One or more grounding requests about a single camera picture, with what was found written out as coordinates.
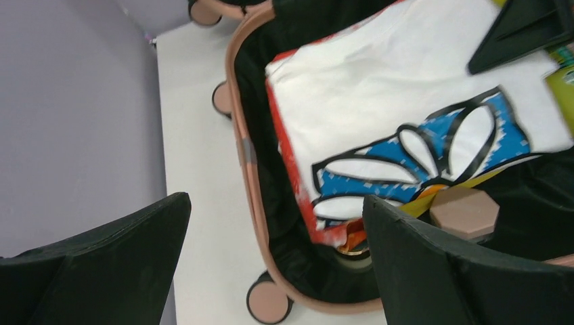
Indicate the small round gold-rim jar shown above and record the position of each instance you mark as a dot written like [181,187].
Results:
[355,261]

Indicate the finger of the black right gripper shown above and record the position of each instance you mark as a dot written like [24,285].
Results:
[523,27]

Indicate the yellow-green spray bottle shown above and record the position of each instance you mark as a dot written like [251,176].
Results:
[560,82]

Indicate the white flower-print shirt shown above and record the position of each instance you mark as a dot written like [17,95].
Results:
[388,108]

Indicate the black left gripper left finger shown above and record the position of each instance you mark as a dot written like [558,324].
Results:
[117,273]

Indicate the pink octagonal lid jar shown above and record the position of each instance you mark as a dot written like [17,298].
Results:
[472,218]

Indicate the pink hard-shell suitcase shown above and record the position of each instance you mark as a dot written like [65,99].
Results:
[536,198]

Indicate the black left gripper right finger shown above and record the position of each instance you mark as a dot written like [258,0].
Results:
[427,276]

